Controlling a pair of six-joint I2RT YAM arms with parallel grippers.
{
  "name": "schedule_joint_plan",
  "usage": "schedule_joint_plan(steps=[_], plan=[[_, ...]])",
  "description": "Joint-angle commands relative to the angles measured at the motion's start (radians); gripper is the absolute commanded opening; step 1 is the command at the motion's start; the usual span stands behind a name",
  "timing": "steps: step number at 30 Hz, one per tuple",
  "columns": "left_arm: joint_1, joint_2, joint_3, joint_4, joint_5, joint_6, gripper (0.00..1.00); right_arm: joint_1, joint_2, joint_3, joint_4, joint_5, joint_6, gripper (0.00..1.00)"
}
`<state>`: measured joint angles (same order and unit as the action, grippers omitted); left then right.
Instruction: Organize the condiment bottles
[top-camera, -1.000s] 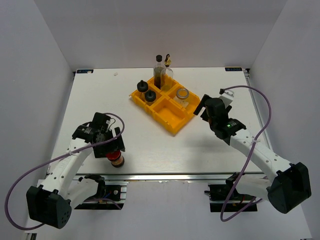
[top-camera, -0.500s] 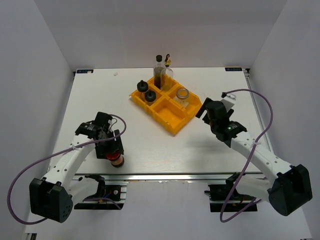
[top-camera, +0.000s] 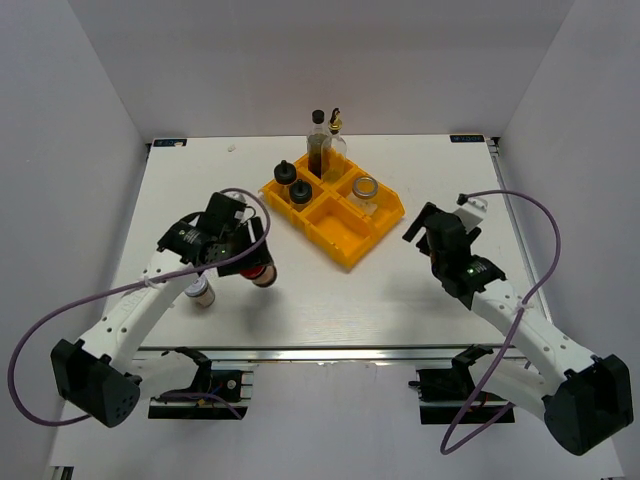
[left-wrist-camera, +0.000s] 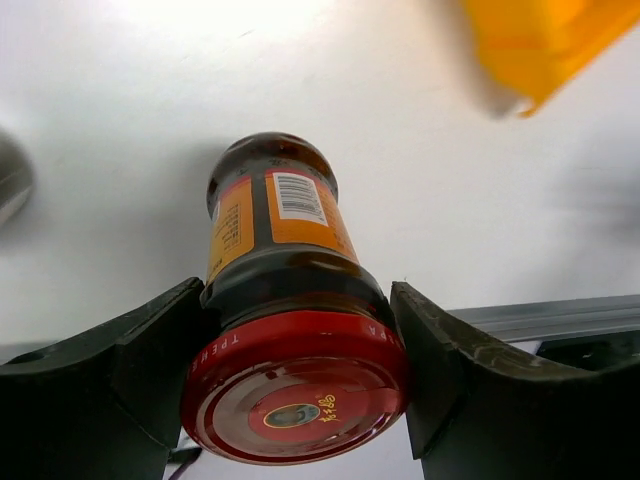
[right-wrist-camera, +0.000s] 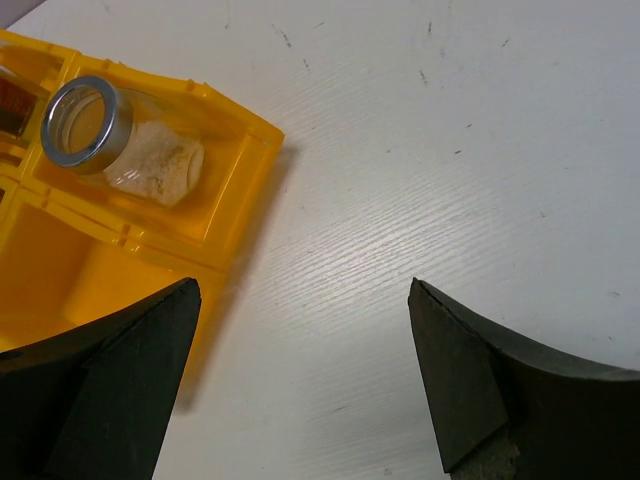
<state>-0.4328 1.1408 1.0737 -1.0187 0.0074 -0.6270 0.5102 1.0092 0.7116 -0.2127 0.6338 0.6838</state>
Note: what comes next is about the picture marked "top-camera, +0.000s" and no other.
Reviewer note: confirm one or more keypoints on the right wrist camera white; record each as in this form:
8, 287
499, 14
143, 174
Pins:
471, 211

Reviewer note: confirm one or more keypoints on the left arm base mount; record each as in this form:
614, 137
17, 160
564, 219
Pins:
214, 393

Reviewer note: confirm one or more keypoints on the black-cap white spice jar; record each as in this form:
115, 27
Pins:
300, 194

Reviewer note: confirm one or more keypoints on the red-lid spice jar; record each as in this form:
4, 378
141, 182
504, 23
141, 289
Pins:
261, 276

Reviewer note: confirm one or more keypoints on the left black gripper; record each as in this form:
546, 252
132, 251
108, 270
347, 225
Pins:
261, 257

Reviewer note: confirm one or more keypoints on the grey-lid small spice jar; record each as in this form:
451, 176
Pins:
200, 292

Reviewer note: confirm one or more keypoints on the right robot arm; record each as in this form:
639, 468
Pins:
582, 398

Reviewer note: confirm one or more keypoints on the clear oil bottle gold spout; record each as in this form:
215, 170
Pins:
333, 150

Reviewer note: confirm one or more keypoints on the right xdof label sticker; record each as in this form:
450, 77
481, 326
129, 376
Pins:
466, 138

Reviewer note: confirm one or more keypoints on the left xdof label sticker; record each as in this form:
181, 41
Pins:
169, 143

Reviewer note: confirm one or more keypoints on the dark sauce bottle black cap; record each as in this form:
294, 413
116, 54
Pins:
315, 140

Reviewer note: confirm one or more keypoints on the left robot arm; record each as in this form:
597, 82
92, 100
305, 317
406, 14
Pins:
98, 373

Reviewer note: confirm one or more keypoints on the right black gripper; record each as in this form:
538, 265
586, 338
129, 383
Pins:
419, 223

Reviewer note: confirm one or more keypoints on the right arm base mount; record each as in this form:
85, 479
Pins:
442, 391

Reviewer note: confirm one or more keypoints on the yellow four-compartment bin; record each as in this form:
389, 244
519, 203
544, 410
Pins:
341, 228

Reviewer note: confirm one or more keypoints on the xdof label sticker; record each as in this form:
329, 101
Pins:
466, 138
169, 143

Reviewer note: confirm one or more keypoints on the clear glass jar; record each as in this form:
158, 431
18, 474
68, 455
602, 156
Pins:
364, 194

